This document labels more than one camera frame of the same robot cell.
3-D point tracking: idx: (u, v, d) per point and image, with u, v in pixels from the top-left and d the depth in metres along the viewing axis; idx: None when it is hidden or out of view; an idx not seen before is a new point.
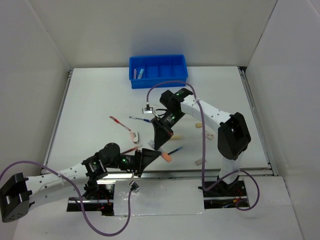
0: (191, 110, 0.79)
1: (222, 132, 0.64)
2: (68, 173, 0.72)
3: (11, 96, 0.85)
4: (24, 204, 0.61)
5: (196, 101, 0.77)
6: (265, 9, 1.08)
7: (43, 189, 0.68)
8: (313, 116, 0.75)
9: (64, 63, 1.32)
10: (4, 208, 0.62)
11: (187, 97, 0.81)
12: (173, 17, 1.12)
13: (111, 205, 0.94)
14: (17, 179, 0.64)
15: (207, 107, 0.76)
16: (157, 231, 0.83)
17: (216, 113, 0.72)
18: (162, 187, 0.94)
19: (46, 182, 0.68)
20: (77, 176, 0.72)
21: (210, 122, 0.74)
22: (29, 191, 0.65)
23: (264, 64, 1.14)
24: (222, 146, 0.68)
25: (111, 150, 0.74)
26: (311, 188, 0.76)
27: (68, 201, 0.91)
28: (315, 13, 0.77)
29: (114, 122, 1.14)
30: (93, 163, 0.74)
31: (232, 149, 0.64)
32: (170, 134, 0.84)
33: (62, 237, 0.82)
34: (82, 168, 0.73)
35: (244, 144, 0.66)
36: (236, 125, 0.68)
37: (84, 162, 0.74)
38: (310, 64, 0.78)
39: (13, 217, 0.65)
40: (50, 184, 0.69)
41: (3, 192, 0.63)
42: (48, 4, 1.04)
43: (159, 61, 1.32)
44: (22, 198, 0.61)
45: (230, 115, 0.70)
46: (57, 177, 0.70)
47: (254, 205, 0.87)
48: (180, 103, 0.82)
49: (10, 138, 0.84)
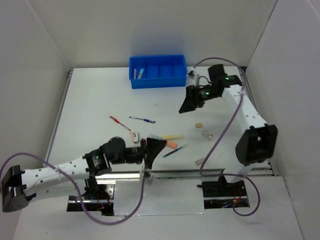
0: (231, 99, 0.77)
1: (247, 138, 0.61)
2: (66, 167, 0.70)
3: (10, 96, 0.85)
4: (16, 200, 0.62)
5: (240, 95, 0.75)
6: (265, 9, 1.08)
7: (38, 184, 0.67)
8: (313, 116, 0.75)
9: (64, 62, 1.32)
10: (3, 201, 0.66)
11: (234, 86, 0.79)
12: (173, 17, 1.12)
13: (111, 205, 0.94)
14: (13, 172, 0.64)
15: (248, 104, 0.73)
16: (158, 231, 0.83)
17: (252, 116, 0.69)
18: (162, 187, 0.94)
19: (42, 177, 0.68)
20: (76, 171, 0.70)
21: (241, 120, 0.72)
22: (24, 186, 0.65)
23: (264, 64, 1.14)
24: (240, 148, 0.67)
25: (115, 147, 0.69)
26: (312, 189, 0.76)
27: (68, 201, 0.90)
28: (315, 13, 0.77)
29: (114, 122, 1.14)
30: (96, 157, 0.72)
31: (247, 156, 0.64)
32: (196, 106, 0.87)
33: (62, 237, 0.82)
34: (82, 162, 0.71)
35: (262, 157, 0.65)
36: (267, 137, 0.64)
37: (86, 157, 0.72)
38: (310, 64, 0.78)
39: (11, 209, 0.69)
40: (45, 180, 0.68)
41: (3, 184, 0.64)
42: (48, 3, 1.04)
43: (159, 61, 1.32)
44: (16, 193, 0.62)
45: (264, 123, 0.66)
46: (55, 171, 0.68)
47: (255, 210, 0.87)
48: (223, 88, 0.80)
49: (9, 138, 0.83)
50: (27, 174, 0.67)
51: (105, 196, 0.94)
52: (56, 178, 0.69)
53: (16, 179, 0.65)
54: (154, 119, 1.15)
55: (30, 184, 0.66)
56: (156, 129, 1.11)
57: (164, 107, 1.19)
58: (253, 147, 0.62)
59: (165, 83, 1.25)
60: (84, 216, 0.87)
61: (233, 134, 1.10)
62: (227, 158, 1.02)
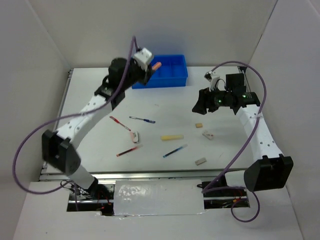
0: (246, 120, 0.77)
1: (259, 169, 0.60)
2: (88, 108, 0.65)
3: (10, 96, 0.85)
4: (70, 150, 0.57)
5: (256, 117, 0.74)
6: (265, 9, 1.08)
7: (77, 133, 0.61)
8: (313, 115, 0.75)
9: (64, 62, 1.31)
10: (61, 168, 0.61)
11: (251, 105, 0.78)
12: (173, 17, 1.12)
13: (111, 205, 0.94)
14: (48, 135, 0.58)
15: (263, 129, 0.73)
16: (158, 230, 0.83)
17: (267, 144, 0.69)
18: (162, 187, 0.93)
19: (76, 125, 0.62)
20: (97, 104, 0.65)
21: (255, 145, 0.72)
22: (67, 138, 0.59)
23: (264, 64, 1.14)
24: (249, 175, 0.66)
25: (115, 62, 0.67)
26: (312, 188, 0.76)
27: (68, 201, 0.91)
28: (315, 13, 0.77)
29: (114, 122, 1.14)
30: (105, 88, 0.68)
31: (255, 185, 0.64)
32: (204, 111, 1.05)
33: (63, 237, 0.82)
34: (97, 98, 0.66)
35: (271, 187, 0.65)
36: (280, 167, 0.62)
37: (96, 93, 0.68)
38: (310, 64, 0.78)
39: (73, 169, 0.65)
40: (81, 125, 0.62)
41: (47, 154, 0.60)
42: (48, 3, 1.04)
43: (159, 61, 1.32)
44: (66, 144, 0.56)
45: (279, 153, 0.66)
46: (82, 116, 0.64)
47: (255, 216, 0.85)
48: (239, 107, 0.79)
49: (9, 137, 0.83)
50: (62, 132, 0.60)
51: (105, 196, 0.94)
52: (88, 120, 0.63)
53: (55, 140, 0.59)
54: (154, 119, 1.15)
55: (72, 135, 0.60)
56: (156, 129, 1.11)
57: (164, 107, 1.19)
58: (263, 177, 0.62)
59: (165, 84, 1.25)
60: (84, 216, 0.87)
61: (234, 134, 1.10)
62: (227, 158, 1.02)
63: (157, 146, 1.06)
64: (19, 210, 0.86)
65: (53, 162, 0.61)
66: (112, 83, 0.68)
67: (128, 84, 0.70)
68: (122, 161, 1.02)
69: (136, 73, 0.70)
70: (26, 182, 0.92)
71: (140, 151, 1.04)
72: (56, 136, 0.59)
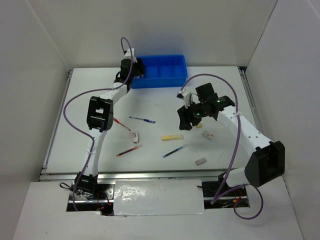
0: (228, 122, 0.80)
1: (257, 160, 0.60)
2: (114, 86, 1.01)
3: (10, 95, 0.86)
4: (111, 104, 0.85)
5: (236, 115, 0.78)
6: (265, 9, 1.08)
7: (112, 98, 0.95)
8: (313, 115, 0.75)
9: (64, 62, 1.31)
10: (100, 124, 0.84)
11: (227, 108, 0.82)
12: (173, 17, 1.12)
13: (111, 205, 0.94)
14: (95, 99, 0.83)
15: (246, 124, 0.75)
16: (158, 230, 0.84)
17: (255, 136, 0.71)
18: (162, 187, 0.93)
19: (111, 94, 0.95)
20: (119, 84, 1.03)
21: (245, 141, 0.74)
22: (108, 100, 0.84)
23: (264, 64, 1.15)
24: (250, 169, 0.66)
25: (124, 60, 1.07)
26: (312, 188, 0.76)
27: (68, 201, 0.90)
28: (315, 14, 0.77)
29: (114, 122, 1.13)
30: (120, 79, 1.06)
31: (261, 179, 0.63)
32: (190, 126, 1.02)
33: (62, 237, 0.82)
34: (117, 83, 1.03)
35: (275, 175, 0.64)
36: (274, 153, 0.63)
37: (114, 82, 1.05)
38: (310, 64, 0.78)
39: (108, 126, 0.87)
40: (114, 94, 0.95)
41: (92, 114, 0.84)
42: (48, 3, 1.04)
43: (158, 61, 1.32)
44: (109, 101, 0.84)
45: (269, 141, 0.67)
46: (113, 90, 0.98)
47: (255, 216, 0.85)
48: (218, 112, 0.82)
49: (10, 137, 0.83)
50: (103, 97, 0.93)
51: (105, 197, 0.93)
52: (117, 92, 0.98)
53: (100, 102, 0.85)
54: (154, 119, 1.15)
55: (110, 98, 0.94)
56: (156, 129, 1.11)
57: (164, 107, 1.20)
58: (264, 168, 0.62)
59: (165, 84, 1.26)
60: (84, 216, 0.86)
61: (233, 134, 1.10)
62: (227, 158, 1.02)
63: (157, 146, 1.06)
64: (18, 210, 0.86)
65: (94, 120, 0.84)
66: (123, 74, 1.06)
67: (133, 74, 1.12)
68: (122, 161, 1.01)
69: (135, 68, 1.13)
70: (26, 182, 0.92)
71: (140, 151, 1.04)
72: (99, 99, 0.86)
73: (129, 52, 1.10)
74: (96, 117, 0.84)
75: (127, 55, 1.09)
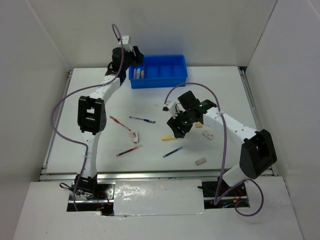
0: (213, 122, 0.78)
1: (247, 151, 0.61)
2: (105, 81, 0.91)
3: (10, 95, 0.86)
4: (102, 104, 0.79)
5: (220, 114, 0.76)
6: (265, 10, 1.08)
7: (104, 96, 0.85)
8: (313, 115, 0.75)
9: (63, 62, 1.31)
10: (93, 124, 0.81)
11: (210, 110, 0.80)
12: (173, 17, 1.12)
13: (111, 205, 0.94)
14: (84, 99, 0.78)
15: (231, 120, 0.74)
16: (158, 230, 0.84)
17: (240, 129, 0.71)
18: (162, 187, 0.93)
19: (101, 91, 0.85)
20: (111, 78, 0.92)
21: (233, 137, 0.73)
22: (98, 100, 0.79)
23: (264, 64, 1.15)
24: (243, 162, 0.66)
25: (115, 50, 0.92)
26: (312, 188, 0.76)
27: (68, 201, 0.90)
28: (315, 14, 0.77)
29: (114, 122, 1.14)
30: (112, 71, 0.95)
31: (255, 170, 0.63)
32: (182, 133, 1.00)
33: (62, 237, 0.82)
34: (109, 76, 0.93)
35: (268, 164, 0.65)
36: (263, 143, 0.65)
37: (106, 74, 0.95)
38: (310, 64, 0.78)
39: (101, 126, 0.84)
40: (104, 91, 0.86)
41: (84, 115, 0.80)
42: (48, 3, 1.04)
43: (159, 61, 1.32)
44: (99, 101, 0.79)
45: (254, 131, 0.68)
46: (103, 86, 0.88)
47: (257, 211, 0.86)
48: (202, 115, 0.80)
49: (10, 137, 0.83)
50: (92, 96, 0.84)
51: (105, 197, 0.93)
52: (108, 88, 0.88)
53: (90, 102, 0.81)
54: (154, 119, 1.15)
55: (101, 96, 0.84)
56: (156, 129, 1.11)
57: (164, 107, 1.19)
58: (257, 159, 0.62)
59: (165, 84, 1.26)
60: (84, 216, 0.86)
61: None
62: (227, 158, 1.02)
63: (157, 146, 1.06)
64: (18, 210, 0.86)
65: (85, 121, 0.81)
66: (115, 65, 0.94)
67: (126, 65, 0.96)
68: (122, 161, 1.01)
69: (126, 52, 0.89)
70: (26, 182, 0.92)
71: (140, 151, 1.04)
72: (89, 99, 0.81)
73: (124, 40, 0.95)
74: (87, 118, 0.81)
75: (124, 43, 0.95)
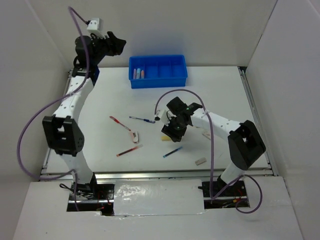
0: (201, 122, 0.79)
1: (233, 141, 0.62)
2: (73, 88, 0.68)
3: (10, 95, 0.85)
4: (74, 124, 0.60)
5: (205, 113, 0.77)
6: (265, 9, 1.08)
7: (74, 110, 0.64)
8: (313, 115, 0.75)
9: (64, 62, 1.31)
10: (68, 148, 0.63)
11: (197, 111, 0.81)
12: (173, 17, 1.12)
13: (111, 205, 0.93)
14: (49, 120, 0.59)
15: (216, 117, 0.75)
16: (158, 230, 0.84)
17: (226, 123, 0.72)
18: (162, 187, 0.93)
19: (69, 104, 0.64)
20: (79, 81, 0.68)
21: (220, 133, 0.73)
22: (67, 117, 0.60)
23: (264, 64, 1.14)
24: (235, 155, 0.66)
25: (77, 41, 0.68)
26: (312, 188, 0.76)
27: (68, 201, 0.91)
28: (315, 13, 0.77)
29: (114, 122, 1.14)
30: (80, 69, 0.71)
31: (247, 160, 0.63)
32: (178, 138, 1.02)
33: (62, 237, 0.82)
34: (77, 77, 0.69)
35: (258, 154, 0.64)
36: (249, 133, 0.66)
37: (72, 74, 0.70)
38: (310, 64, 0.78)
39: (78, 148, 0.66)
40: (74, 103, 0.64)
41: (54, 140, 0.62)
42: (48, 3, 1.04)
43: (159, 61, 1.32)
44: (67, 121, 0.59)
45: (239, 123, 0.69)
46: (72, 96, 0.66)
47: (254, 209, 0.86)
48: (190, 117, 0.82)
49: (10, 137, 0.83)
50: (59, 114, 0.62)
51: (105, 196, 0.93)
52: (79, 97, 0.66)
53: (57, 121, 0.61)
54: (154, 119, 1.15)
55: (70, 111, 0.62)
56: (156, 129, 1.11)
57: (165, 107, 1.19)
58: (245, 148, 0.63)
59: (165, 84, 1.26)
60: (84, 216, 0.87)
61: None
62: (227, 158, 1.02)
63: (157, 146, 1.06)
64: (18, 210, 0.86)
65: (58, 146, 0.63)
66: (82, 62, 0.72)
67: (98, 58, 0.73)
68: (122, 161, 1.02)
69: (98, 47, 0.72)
70: (26, 182, 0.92)
71: (140, 151, 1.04)
72: (56, 118, 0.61)
73: (93, 24, 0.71)
74: (59, 143, 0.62)
75: (91, 28, 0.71)
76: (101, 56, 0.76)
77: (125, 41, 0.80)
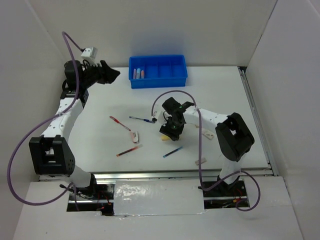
0: (193, 117, 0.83)
1: (220, 131, 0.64)
2: (62, 108, 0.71)
3: (10, 95, 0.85)
4: (63, 142, 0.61)
5: (196, 109, 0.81)
6: (265, 9, 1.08)
7: (63, 129, 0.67)
8: (313, 115, 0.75)
9: (64, 62, 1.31)
10: (59, 171, 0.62)
11: (188, 109, 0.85)
12: (173, 17, 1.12)
13: (111, 205, 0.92)
14: (38, 140, 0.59)
15: (206, 112, 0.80)
16: (158, 230, 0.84)
17: (214, 116, 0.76)
18: (162, 187, 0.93)
19: (59, 124, 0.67)
20: (68, 102, 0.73)
21: (210, 126, 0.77)
22: (57, 136, 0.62)
23: (264, 63, 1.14)
24: (224, 147, 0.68)
25: (67, 65, 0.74)
26: (312, 188, 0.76)
27: (68, 201, 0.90)
28: (315, 13, 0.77)
29: (114, 122, 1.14)
30: (69, 91, 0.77)
31: (235, 151, 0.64)
32: (177, 136, 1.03)
33: (62, 237, 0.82)
34: (66, 99, 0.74)
35: (247, 145, 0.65)
36: (238, 126, 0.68)
37: (61, 97, 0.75)
38: (310, 64, 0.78)
39: (70, 171, 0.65)
40: (64, 123, 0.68)
41: (42, 163, 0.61)
42: (48, 3, 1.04)
43: (159, 61, 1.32)
44: (57, 139, 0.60)
45: (226, 115, 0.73)
46: (61, 116, 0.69)
47: (254, 206, 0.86)
48: (183, 114, 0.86)
49: (10, 137, 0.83)
50: (48, 134, 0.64)
51: (105, 196, 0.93)
52: (68, 117, 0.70)
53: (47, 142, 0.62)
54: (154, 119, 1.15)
55: (60, 130, 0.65)
56: (156, 129, 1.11)
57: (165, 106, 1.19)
58: (233, 140, 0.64)
59: (165, 84, 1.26)
60: (84, 216, 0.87)
61: None
62: None
63: (157, 146, 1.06)
64: (19, 210, 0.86)
65: (47, 170, 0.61)
66: (71, 85, 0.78)
67: (87, 82, 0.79)
68: (122, 161, 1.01)
69: (90, 73, 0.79)
70: (26, 182, 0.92)
71: (140, 151, 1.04)
72: (45, 139, 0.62)
73: (87, 51, 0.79)
74: (48, 166, 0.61)
75: (84, 55, 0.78)
76: (92, 83, 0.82)
77: (119, 71, 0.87)
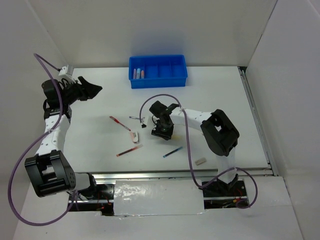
0: (179, 118, 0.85)
1: (204, 127, 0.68)
2: (50, 126, 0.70)
3: (10, 95, 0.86)
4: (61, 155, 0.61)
5: (182, 110, 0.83)
6: (265, 9, 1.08)
7: (57, 144, 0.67)
8: (314, 115, 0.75)
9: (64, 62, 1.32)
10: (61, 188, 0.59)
11: (175, 110, 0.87)
12: (173, 17, 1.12)
13: (111, 205, 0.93)
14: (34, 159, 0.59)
15: (190, 111, 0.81)
16: (158, 230, 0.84)
17: (199, 114, 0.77)
18: (162, 187, 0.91)
19: (51, 140, 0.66)
20: (55, 119, 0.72)
21: (197, 125, 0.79)
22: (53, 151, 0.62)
23: (263, 64, 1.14)
24: (211, 143, 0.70)
25: (45, 85, 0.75)
26: (312, 189, 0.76)
27: (68, 201, 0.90)
28: (315, 13, 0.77)
29: (114, 122, 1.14)
30: (52, 110, 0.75)
31: (221, 144, 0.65)
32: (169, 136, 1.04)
33: (62, 237, 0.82)
34: (51, 117, 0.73)
35: (233, 139, 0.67)
36: (221, 121, 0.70)
37: (46, 117, 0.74)
38: (309, 65, 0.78)
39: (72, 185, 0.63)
40: (56, 138, 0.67)
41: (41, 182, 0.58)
42: (48, 3, 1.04)
43: (158, 61, 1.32)
44: (54, 153, 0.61)
45: (210, 112, 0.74)
46: (53, 132, 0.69)
47: (252, 203, 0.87)
48: (169, 116, 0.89)
49: (9, 137, 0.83)
50: (42, 151, 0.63)
51: (105, 196, 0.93)
52: (58, 132, 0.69)
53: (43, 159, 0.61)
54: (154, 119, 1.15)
55: (55, 145, 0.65)
56: None
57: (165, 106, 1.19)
58: (217, 134, 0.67)
59: (164, 84, 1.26)
60: (84, 216, 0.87)
61: None
62: None
63: (157, 146, 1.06)
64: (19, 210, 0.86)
65: (48, 189, 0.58)
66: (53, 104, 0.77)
67: (69, 99, 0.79)
68: (122, 161, 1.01)
69: (71, 90, 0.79)
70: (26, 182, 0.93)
71: (140, 151, 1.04)
72: (40, 158, 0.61)
73: (63, 69, 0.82)
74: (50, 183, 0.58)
75: (62, 73, 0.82)
76: (73, 99, 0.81)
77: (101, 87, 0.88)
